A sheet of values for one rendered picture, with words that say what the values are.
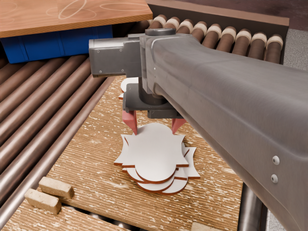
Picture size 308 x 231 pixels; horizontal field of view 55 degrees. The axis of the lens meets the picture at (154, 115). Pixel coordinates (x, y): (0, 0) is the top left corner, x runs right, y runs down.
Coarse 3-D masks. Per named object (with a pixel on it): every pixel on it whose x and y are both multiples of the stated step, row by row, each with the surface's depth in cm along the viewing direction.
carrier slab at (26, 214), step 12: (24, 204) 50; (12, 216) 49; (24, 216) 49; (36, 216) 49; (48, 216) 49; (60, 216) 49; (72, 216) 49; (84, 216) 49; (12, 228) 47; (24, 228) 47; (36, 228) 47; (48, 228) 47; (60, 228) 47; (72, 228) 47; (84, 228) 47; (96, 228) 47; (108, 228) 47; (120, 228) 47
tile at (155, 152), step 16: (144, 128) 58; (160, 128) 58; (128, 144) 55; (144, 144) 55; (160, 144) 55; (176, 144) 55; (128, 160) 52; (144, 160) 52; (160, 160) 52; (176, 160) 52; (144, 176) 50; (160, 176) 50
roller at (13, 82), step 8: (32, 64) 84; (40, 64) 86; (16, 72) 81; (24, 72) 81; (32, 72) 83; (8, 80) 78; (16, 80) 79; (24, 80) 81; (0, 88) 76; (8, 88) 77; (0, 96) 75
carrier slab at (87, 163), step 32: (96, 128) 63; (128, 128) 63; (192, 128) 63; (64, 160) 57; (96, 160) 57; (96, 192) 52; (128, 192) 52; (192, 192) 52; (224, 192) 52; (160, 224) 48; (224, 224) 48
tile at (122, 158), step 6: (126, 144) 56; (126, 150) 55; (120, 156) 54; (126, 156) 54; (114, 162) 53; (120, 162) 53; (126, 168) 52; (132, 168) 52; (132, 174) 51; (138, 180) 50
